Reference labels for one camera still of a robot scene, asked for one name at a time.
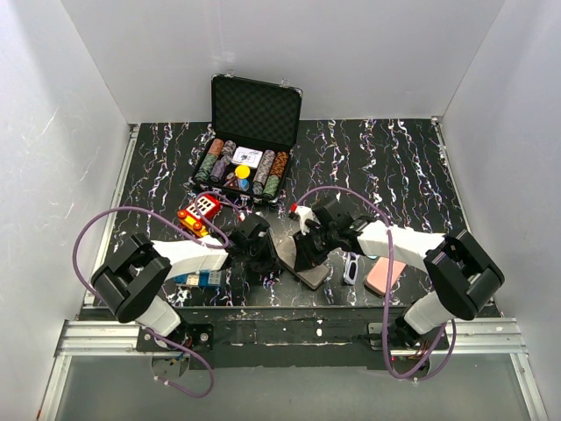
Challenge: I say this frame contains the pink glasses case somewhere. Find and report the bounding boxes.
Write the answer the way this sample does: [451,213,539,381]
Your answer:
[364,257,406,296]

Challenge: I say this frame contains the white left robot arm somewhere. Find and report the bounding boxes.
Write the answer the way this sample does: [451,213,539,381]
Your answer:
[91,214,277,351]

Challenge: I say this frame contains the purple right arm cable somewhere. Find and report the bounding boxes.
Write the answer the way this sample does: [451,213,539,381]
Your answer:
[295,186,458,381]

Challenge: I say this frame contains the yellow dealer button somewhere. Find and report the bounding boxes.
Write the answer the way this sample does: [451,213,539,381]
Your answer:
[234,165,251,179]

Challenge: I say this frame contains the white card deck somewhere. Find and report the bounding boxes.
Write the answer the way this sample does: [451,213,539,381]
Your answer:
[231,146,263,168]

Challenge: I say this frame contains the red yellow toy bus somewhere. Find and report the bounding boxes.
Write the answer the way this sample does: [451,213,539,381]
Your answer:
[177,195,222,238]

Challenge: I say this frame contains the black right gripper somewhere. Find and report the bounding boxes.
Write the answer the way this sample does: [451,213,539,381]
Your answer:
[292,225,337,272]

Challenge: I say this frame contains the blue grey brick block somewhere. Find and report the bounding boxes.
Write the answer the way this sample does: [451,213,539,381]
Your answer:
[173,271,222,289]

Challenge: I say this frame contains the white frame sunglasses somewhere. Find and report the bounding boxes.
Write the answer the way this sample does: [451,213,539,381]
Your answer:
[344,252,360,286]

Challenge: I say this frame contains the black poker chip case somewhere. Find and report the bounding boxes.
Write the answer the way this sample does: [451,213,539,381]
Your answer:
[189,74,303,204]

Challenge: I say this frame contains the grey glasses case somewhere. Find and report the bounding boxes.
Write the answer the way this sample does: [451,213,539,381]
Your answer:
[275,232,330,290]

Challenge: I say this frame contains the aluminium front rail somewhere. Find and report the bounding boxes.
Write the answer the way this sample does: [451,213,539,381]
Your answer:
[39,308,549,420]

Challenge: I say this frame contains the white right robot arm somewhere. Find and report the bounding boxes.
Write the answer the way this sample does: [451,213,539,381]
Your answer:
[291,199,505,349]

